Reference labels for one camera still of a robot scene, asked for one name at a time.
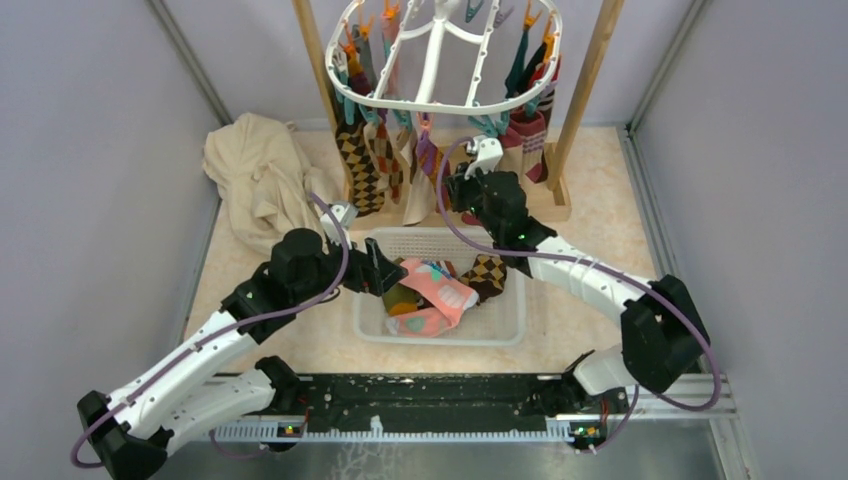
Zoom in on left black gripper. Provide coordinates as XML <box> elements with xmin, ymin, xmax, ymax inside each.
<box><xmin>293</xmin><ymin>228</ymin><xmax>408</xmax><ymax>305</ymax></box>

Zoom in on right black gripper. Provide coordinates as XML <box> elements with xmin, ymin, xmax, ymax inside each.
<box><xmin>444</xmin><ymin>160</ymin><xmax>503</xmax><ymax>240</ymax></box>

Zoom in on wooden hanger rack frame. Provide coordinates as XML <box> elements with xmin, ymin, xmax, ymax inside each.
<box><xmin>293</xmin><ymin>1</ymin><xmax>624</xmax><ymax>216</ymax></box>

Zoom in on brown yellow argyle sock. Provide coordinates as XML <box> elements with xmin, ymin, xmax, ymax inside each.
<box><xmin>459</xmin><ymin>254</ymin><xmax>508</xmax><ymax>305</ymax></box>

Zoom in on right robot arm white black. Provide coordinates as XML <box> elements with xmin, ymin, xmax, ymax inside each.
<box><xmin>442</xmin><ymin>171</ymin><xmax>709</xmax><ymax>412</ymax></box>

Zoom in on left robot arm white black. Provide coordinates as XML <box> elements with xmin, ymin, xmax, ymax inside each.
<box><xmin>77</xmin><ymin>228</ymin><xmax>408</xmax><ymax>479</ymax></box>

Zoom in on white oval clip hanger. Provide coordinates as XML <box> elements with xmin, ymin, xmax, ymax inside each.
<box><xmin>327</xmin><ymin>1</ymin><xmax>553</xmax><ymax>104</ymax></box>

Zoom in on pink striped toe sock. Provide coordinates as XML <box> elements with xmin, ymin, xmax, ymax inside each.
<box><xmin>498</xmin><ymin>109</ymin><xmax>548</xmax><ymax>184</ymax></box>

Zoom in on cream sock brown toe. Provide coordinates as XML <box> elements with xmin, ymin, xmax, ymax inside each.
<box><xmin>397</xmin><ymin>128</ymin><xmax>436</xmax><ymax>226</ymax></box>

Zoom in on dark teal sock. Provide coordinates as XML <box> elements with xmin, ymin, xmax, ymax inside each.
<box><xmin>504</xmin><ymin>26</ymin><xmax>531</xmax><ymax>99</ymax></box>

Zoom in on red and grey sock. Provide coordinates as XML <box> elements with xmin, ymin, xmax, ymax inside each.
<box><xmin>528</xmin><ymin>55</ymin><xmax>562</xmax><ymax>108</ymax></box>

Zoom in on white plastic mesh basket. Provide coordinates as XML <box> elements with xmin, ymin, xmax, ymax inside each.
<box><xmin>351</xmin><ymin>227</ymin><xmax>526</xmax><ymax>347</ymax></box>

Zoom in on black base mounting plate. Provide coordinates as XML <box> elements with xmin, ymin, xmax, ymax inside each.
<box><xmin>261</xmin><ymin>373</ymin><xmax>629</xmax><ymax>434</ymax></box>

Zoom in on cream argyle sock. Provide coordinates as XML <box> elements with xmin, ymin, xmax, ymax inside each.
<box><xmin>367</xmin><ymin>122</ymin><xmax>404</xmax><ymax>205</ymax></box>

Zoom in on beige crumpled cloth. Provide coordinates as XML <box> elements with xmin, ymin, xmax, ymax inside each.
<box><xmin>203</xmin><ymin>113</ymin><xmax>343</xmax><ymax>256</ymax></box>

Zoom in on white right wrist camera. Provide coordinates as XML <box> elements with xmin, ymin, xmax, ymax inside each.
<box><xmin>464</xmin><ymin>135</ymin><xmax>504</xmax><ymax>180</ymax></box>

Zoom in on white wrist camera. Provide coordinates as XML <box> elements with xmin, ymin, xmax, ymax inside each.
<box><xmin>320</xmin><ymin>202</ymin><xmax>359</xmax><ymax>246</ymax></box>
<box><xmin>464</xmin><ymin>135</ymin><xmax>504</xmax><ymax>180</ymax></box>

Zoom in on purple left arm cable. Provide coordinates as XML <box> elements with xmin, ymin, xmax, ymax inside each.
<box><xmin>70</xmin><ymin>192</ymin><xmax>351</xmax><ymax>470</ymax></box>

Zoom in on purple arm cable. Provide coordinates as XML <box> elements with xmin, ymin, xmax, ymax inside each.
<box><xmin>70</xmin><ymin>192</ymin><xmax>351</xmax><ymax>470</ymax></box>
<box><xmin>434</xmin><ymin>135</ymin><xmax>723</xmax><ymax>455</ymax></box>

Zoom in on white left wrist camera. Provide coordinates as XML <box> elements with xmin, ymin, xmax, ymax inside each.
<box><xmin>320</xmin><ymin>202</ymin><xmax>359</xmax><ymax>246</ymax></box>

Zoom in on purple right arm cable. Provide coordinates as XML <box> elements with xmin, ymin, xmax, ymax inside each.
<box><xmin>434</xmin><ymin>135</ymin><xmax>723</xmax><ymax>455</ymax></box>

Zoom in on aluminium rail frame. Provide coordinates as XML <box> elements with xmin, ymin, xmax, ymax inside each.
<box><xmin>119</xmin><ymin>372</ymin><xmax>740</xmax><ymax>480</ymax></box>

